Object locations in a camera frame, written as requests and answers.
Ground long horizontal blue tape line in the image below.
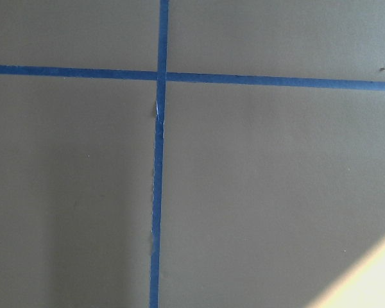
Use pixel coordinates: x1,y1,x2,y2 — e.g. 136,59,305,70
0,65,385,91

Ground long vertical blue tape line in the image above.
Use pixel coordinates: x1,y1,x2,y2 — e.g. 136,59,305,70
149,1,169,307

